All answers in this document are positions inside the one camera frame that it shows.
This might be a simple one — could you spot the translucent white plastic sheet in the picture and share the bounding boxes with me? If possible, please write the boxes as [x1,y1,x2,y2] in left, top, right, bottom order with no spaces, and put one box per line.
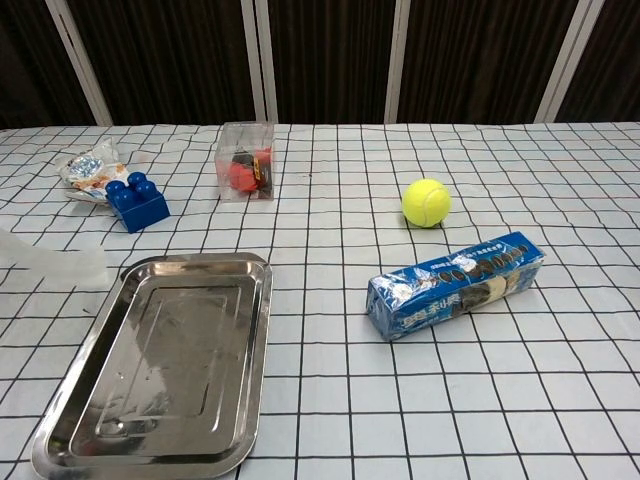
[0,227,109,292]

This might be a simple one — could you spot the stainless steel tray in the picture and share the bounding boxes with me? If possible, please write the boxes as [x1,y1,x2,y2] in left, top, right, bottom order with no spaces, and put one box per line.
[30,252,274,480]

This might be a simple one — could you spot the clear box with clips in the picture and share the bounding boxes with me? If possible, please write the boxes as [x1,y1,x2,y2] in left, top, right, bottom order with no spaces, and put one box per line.
[213,121,276,202]

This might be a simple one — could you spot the yellow tennis ball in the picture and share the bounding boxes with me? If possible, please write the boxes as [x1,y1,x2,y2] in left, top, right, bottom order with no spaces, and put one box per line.
[401,178,453,229]

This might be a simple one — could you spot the blue cookie box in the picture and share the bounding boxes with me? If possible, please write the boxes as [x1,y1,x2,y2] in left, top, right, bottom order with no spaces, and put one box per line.
[367,230,547,342]

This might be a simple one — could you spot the blue toy building block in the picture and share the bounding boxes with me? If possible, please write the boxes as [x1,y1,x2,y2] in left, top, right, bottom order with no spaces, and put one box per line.
[104,171,171,235]

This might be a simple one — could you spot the white checkered tablecloth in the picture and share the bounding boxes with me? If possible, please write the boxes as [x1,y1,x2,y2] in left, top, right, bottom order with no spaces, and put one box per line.
[0,121,640,480]

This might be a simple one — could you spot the white snack bag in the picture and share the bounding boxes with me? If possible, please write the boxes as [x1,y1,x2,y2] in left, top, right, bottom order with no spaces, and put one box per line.
[53,137,129,204]

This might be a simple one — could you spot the white double frame post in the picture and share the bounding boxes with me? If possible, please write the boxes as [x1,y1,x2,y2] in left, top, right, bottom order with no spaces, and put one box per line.
[239,0,279,125]

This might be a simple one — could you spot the white metal frame post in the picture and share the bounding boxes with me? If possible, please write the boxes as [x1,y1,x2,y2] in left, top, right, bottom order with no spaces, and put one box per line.
[533,0,596,124]
[383,0,412,125]
[43,0,114,127]

